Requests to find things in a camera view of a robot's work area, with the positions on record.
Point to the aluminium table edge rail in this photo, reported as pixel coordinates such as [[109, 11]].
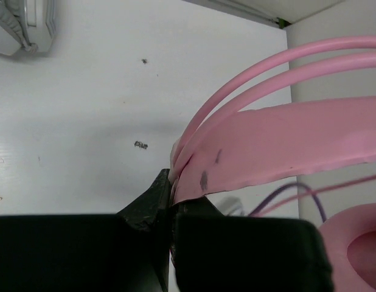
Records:
[[235, 8]]

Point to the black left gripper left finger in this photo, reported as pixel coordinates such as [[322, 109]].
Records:
[[125, 251]]

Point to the white grey gaming headphones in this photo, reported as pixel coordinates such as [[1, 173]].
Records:
[[28, 25]]

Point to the pink headphones with cable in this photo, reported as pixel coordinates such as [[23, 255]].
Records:
[[226, 146]]

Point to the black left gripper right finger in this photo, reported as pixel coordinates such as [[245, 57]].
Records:
[[214, 252]]

